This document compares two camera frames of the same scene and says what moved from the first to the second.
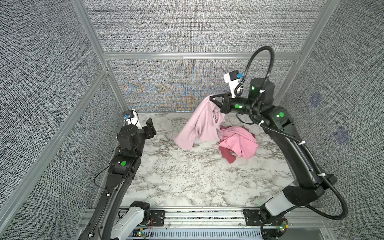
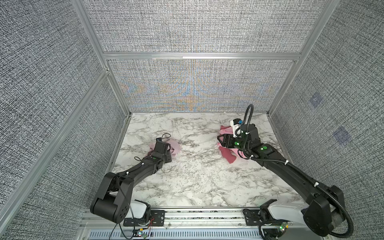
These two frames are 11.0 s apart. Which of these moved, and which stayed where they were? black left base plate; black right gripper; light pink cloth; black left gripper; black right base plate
Moved: black right gripper; black left gripper; light pink cloth
Stayed: black left base plate; black right base plate
